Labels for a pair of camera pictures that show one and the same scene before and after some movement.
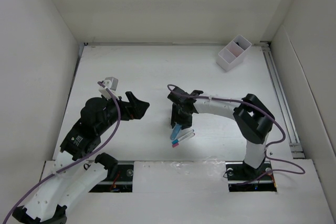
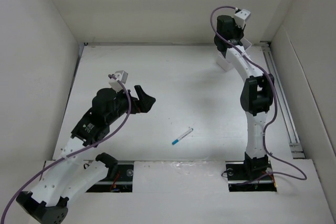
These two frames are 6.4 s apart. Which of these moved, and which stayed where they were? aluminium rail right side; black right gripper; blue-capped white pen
Moved: black right gripper
Stayed: blue-capped white pen; aluminium rail right side
